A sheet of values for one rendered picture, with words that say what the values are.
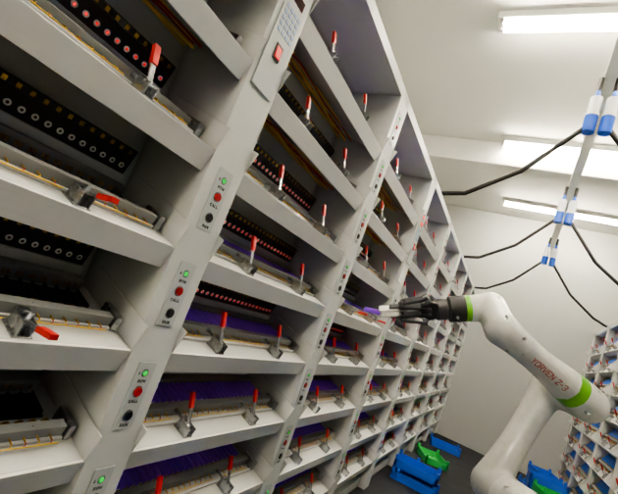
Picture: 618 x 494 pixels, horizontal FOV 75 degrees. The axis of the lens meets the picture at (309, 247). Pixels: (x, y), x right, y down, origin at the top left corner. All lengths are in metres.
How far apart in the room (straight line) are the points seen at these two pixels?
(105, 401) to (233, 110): 0.56
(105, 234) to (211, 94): 0.36
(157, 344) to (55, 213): 0.31
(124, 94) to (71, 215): 0.19
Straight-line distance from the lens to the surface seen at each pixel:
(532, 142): 4.02
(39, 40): 0.62
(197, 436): 1.04
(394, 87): 1.53
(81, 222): 0.65
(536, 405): 1.78
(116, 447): 0.87
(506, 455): 1.75
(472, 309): 1.49
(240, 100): 0.82
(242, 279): 0.93
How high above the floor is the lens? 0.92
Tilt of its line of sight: 8 degrees up
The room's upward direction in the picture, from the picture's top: 20 degrees clockwise
